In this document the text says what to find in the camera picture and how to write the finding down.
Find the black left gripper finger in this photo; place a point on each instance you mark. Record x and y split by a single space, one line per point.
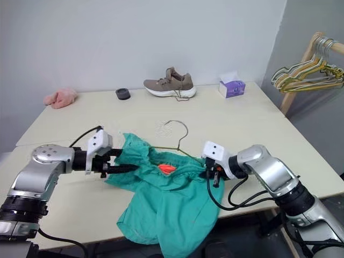
123 168
118 152

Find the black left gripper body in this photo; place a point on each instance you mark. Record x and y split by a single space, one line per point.
100 165

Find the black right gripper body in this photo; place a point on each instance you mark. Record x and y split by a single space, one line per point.
219 172

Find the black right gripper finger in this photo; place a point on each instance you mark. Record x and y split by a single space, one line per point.
216 181

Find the teal green shorts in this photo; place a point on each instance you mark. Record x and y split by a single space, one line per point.
172 209

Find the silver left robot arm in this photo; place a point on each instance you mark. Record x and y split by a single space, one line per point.
45 161

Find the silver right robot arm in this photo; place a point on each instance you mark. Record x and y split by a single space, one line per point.
271 166

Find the pink fluffy cloth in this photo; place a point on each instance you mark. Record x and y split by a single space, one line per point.
61 98

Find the brown sneaker white sole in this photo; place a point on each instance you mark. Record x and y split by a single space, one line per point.
169 84

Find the purple tissue box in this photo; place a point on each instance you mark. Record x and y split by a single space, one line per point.
233 87

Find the hangers on wooden rack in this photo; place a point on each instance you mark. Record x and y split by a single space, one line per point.
289 103

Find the bundle of coloured hangers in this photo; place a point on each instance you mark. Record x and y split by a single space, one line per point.
298 70

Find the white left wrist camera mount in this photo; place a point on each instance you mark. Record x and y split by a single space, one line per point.
100 142

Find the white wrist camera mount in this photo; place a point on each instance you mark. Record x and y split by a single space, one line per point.
215 151
100 142

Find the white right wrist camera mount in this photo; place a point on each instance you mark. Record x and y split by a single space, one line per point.
215 151

